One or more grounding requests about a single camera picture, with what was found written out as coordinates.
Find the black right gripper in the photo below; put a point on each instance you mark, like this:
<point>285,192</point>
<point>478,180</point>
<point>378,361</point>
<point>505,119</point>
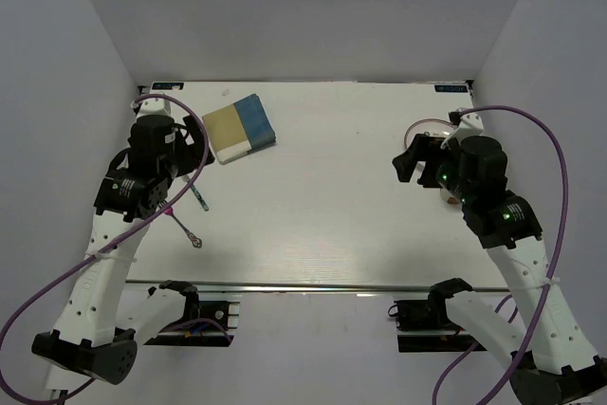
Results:
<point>423,148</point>

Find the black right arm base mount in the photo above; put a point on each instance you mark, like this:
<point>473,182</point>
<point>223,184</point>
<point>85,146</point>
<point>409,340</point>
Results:
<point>422,325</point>

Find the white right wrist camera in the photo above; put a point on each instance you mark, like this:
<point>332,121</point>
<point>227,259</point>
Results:
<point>466,123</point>

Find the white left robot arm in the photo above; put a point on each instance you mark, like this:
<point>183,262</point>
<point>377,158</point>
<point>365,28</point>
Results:
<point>90,338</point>

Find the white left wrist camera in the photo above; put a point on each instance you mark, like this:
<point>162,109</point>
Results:
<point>152,106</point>

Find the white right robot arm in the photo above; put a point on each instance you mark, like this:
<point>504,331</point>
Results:
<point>556,364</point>

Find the iridescent fork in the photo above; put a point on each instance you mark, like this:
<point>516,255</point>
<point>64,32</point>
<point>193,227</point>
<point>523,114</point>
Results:
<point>194,239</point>

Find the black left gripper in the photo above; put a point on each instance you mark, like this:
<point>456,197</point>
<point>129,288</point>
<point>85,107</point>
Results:
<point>194,132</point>

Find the blue beige cloth placemat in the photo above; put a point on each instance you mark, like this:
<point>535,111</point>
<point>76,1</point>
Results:
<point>239,129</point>

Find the white plate red characters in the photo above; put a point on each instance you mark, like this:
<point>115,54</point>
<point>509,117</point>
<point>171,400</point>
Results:
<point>435,128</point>

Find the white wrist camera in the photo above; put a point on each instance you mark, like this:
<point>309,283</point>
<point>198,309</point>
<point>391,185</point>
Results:
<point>466,123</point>
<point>152,106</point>

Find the steel cup wooden base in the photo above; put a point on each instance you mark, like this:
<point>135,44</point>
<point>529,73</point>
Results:
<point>448,198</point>

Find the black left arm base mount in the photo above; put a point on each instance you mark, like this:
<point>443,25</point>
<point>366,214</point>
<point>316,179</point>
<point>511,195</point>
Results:
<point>207,320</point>

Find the iridescent teal knife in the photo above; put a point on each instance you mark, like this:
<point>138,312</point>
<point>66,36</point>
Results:
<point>198,196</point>

